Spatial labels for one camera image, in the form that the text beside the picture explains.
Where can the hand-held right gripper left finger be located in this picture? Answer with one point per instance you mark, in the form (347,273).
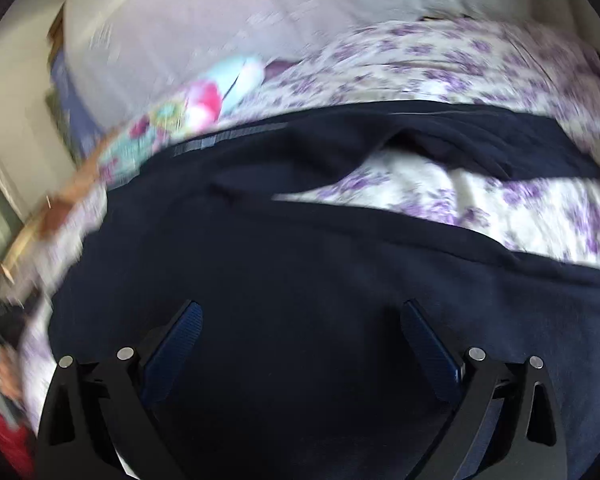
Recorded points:
(177,340)

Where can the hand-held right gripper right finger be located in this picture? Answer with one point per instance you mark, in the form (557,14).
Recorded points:
(427,345)

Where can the dark navy pants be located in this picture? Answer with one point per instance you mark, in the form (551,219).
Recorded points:
(280,280)

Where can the brown wooden furniture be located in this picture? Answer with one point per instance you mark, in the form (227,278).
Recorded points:
(55,210)

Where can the red cloth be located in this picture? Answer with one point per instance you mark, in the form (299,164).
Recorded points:
(5,440)

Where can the colourful floral pillow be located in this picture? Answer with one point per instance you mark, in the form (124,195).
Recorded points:
(200,105)

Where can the blue mattress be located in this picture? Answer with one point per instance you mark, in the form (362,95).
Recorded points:
(72,110)

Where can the purple floral bedsheet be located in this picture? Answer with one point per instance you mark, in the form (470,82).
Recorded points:
(430,75)

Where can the maroon cloth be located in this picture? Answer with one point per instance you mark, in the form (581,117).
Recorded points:
(280,69)

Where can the wooden headboard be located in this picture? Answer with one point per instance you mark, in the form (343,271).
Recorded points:
(56,30)

